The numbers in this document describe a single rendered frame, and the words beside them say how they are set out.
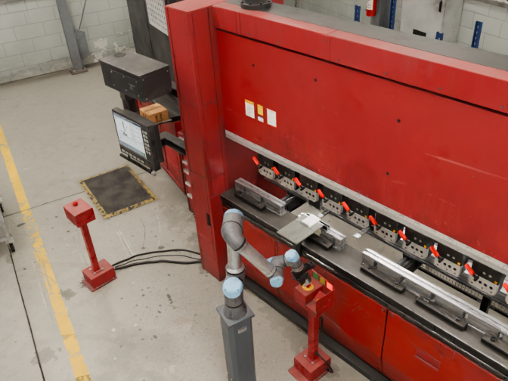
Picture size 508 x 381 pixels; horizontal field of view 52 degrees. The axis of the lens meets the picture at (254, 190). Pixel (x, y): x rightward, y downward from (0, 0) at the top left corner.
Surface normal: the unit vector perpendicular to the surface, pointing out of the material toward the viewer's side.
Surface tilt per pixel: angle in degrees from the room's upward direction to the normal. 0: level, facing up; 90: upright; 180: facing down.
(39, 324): 0
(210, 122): 90
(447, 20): 90
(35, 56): 90
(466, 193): 90
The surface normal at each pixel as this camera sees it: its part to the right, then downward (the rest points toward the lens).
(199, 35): 0.68, 0.38
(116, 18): 0.49, 0.47
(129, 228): -0.05, -0.83
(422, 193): -0.73, 0.41
